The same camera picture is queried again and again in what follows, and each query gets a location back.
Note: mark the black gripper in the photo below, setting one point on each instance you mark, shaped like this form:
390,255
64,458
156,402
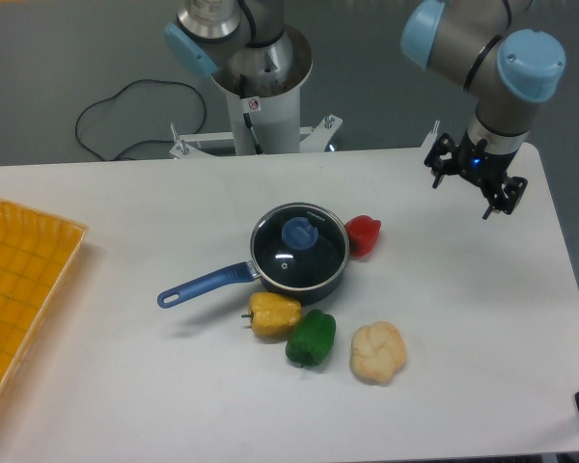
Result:
483,163

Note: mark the glass lid blue knob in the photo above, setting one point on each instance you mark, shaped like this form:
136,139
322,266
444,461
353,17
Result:
300,246

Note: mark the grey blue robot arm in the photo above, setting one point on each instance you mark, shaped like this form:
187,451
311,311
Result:
511,73

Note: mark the red bell pepper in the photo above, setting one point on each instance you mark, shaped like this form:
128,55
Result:
363,232

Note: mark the green bell pepper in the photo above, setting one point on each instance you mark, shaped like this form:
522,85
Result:
311,339

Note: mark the yellow bell pepper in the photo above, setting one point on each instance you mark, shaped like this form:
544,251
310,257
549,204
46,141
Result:
272,314

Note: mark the yellow woven basket tray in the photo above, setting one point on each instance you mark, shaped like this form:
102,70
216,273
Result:
36,251

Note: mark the blue saucepan with handle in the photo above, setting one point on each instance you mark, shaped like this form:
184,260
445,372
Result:
239,273

